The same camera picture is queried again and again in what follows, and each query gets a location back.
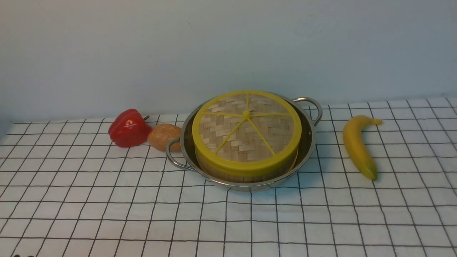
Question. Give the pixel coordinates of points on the woven bamboo steamer lid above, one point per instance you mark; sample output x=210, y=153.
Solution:
x=251, y=129

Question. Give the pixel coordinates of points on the bamboo steamer basket yellow rim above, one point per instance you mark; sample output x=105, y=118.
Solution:
x=244, y=175

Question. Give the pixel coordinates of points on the brown potato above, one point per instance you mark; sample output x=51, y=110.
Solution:
x=161, y=135

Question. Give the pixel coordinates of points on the red bell pepper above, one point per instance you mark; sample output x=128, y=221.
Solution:
x=129, y=129

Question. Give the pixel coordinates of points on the yellow banana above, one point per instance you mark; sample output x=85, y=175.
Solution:
x=356, y=148

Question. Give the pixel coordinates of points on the stainless steel two-handled pot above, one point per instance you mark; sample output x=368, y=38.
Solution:
x=181, y=151

